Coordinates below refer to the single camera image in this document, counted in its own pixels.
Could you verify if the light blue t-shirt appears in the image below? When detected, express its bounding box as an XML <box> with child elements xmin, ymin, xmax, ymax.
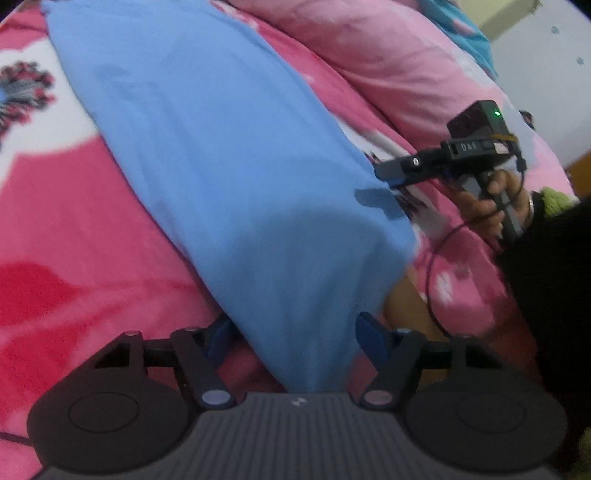
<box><xmin>41</xmin><ymin>1</ymin><xmax>416</xmax><ymax>393</ymax></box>

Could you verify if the green fuzzy sleeve forearm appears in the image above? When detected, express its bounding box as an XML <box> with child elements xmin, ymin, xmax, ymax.
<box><xmin>531</xmin><ymin>187</ymin><xmax>579</xmax><ymax>221</ymax></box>

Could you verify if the operator left hand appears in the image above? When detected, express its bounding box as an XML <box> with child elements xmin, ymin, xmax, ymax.
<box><xmin>383</xmin><ymin>271</ymin><xmax>447</xmax><ymax>341</ymax></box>

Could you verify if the operator right hand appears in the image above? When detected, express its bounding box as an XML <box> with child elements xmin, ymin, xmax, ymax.
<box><xmin>452</xmin><ymin>169</ymin><xmax>532</xmax><ymax>240</ymax></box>

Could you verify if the pink grey quilt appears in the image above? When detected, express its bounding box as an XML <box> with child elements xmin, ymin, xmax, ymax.
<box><xmin>231</xmin><ymin>1</ymin><xmax>573</xmax><ymax>195</ymax></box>

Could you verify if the black camera box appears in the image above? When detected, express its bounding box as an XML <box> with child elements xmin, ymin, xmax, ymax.
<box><xmin>447</xmin><ymin>100</ymin><xmax>509</xmax><ymax>139</ymax></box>

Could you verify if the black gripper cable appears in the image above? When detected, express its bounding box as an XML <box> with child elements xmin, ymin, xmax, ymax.
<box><xmin>424</xmin><ymin>156</ymin><xmax>530</xmax><ymax>340</ymax></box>

